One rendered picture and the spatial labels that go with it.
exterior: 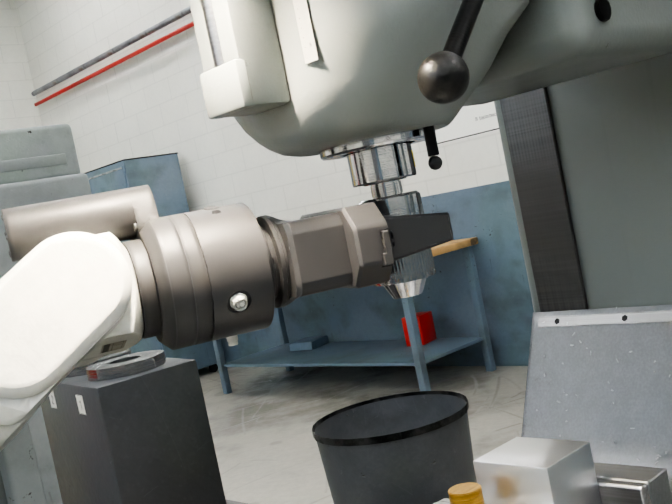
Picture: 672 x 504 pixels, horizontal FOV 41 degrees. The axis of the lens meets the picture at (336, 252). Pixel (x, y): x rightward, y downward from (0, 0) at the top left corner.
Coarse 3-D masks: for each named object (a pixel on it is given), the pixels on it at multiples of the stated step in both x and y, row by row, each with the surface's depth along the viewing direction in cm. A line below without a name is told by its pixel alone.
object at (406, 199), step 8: (408, 192) 64; (416, 192) 64; (368, 200) 64; (376, 200) 63; (384, 200) 63; (392, 200) 63; (400, 200) 63; (408, 200) 63; (416, 200) 64; (384, 208) 63; (392, 208) 63
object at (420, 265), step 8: (400, 208) 63; (408, 208) 63; (416, 208) 64; (408, 256) 63; (416, 256) 63; (424, 256) 64; (432, 256) 65; (400, 264) 63; (408, 264) 63; (416, 264) 63; (424, 264) 64; (432, 264) 65; (392, 272) 63; (400, 272) 63; (408, 272) 63; (416, 272) 63; (424, 272) 64; (432, 272) 64; (392, 280) 64; (400, 280) 63; (408, 280) 63
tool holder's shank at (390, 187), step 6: (390, 180) 64; (396, 180) 64; (366, 186) 66; (372, 186) 65; (378, 186) 64; (384, 186) 64; (390, 186) 64; (396, 186) 64; (372, 192) 65; (378, 192) 64; (384, 192) 64; (390, 192) 64; (396, 192) 64
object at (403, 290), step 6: (408, 282) 64; (414, 282) 64; (420, 282) 64; (390, 288) 65; (396, 288) 64; (402, 288) 64; (408, 288) 64; (414, 288) 64; (420, 288) 65; (390, 294) 65; (396, 294) 65; (402, 294) 64; (408, 294) 64; (414, 294) 65
